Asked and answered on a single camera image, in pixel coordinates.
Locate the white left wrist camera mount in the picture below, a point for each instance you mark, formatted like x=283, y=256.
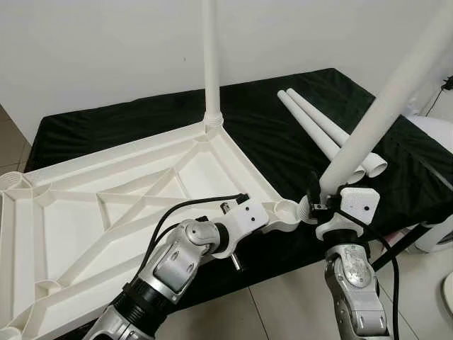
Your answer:
x=251, y=219

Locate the black power adapter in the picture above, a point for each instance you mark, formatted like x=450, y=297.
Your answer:
x=448, y=83

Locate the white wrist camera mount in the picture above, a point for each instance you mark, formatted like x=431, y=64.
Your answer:
x=357, y=205
x=251, y=219

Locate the white plastic table leg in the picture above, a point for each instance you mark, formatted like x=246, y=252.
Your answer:
x=389, y=99
x=333, y=120
x=311, y=124
x=212, y=57

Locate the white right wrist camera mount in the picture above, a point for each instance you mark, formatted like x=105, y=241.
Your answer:
x=357, y=205

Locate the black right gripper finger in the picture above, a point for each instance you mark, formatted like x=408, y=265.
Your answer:
x=313, y=188

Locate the white dome appliance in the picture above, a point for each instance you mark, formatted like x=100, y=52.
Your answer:
x=433, y=142

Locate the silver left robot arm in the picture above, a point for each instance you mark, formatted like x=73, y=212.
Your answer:
x=170, y=262

